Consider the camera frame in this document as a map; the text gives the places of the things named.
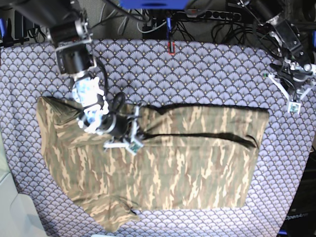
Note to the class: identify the black OpenArm box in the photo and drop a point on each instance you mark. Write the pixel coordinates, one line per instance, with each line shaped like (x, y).
(301, 218)

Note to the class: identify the blue mount plate top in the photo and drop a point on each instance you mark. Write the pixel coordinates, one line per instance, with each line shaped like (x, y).
(154, 4)

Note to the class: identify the camouflage T-shirt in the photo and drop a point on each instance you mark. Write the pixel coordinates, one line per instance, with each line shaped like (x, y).
(194, 157)

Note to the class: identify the blue clamp edge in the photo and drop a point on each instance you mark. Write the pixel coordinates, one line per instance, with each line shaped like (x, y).
(312, 44)
(5, 33)

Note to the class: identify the purple fan-pattern tablecloth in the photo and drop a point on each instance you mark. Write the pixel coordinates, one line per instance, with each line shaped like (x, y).
(146, 73)

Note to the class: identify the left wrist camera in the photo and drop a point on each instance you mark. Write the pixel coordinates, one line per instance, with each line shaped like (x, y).
(293, 107)

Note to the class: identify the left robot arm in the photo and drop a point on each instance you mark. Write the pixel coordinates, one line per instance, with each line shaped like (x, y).
(295, 76)

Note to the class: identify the black power strip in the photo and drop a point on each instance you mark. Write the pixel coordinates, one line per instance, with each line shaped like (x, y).
(213, 15)

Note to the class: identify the blue clamp left edge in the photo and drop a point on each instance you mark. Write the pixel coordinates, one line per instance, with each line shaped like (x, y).
(5, 33)

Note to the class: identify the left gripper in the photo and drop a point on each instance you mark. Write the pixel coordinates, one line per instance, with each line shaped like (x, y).
(292, 90)

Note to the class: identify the blue clamp right edge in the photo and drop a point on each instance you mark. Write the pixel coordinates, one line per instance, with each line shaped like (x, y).
(312, 44)

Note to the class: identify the red and black clamp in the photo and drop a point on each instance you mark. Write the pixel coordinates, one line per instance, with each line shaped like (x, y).
(171, 47)

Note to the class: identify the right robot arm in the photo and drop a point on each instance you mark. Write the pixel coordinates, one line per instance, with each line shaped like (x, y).
(67, 28)

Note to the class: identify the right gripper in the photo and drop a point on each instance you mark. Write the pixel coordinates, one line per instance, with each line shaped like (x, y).
(123, 129)

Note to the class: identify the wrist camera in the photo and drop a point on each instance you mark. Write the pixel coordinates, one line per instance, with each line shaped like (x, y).
(134, 147)
(293, 107)

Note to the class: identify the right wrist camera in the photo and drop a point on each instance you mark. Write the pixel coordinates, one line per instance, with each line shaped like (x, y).
(134, 147)

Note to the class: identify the white plastic bin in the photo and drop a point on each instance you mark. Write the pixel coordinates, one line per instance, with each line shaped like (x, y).
(18, 215)

